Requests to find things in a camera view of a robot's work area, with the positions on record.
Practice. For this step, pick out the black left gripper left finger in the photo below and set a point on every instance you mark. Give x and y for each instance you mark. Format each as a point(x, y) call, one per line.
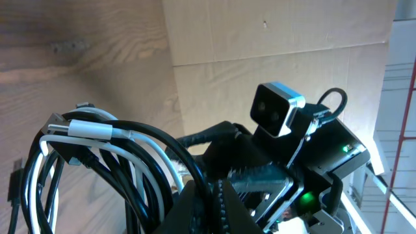
point(187, 215)

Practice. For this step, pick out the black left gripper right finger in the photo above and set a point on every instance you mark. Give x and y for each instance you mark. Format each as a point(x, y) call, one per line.
point(229, 213)

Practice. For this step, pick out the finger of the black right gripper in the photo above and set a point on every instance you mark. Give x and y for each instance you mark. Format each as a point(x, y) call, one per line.
point(229, 145)

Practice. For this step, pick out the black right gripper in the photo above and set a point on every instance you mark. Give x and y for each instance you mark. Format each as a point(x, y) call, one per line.
point(319, 151)

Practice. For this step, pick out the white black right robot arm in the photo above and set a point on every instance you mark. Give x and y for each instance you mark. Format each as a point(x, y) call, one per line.
point(297, 175)

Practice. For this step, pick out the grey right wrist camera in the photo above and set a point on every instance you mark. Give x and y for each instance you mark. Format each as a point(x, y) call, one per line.
point(274, 106)

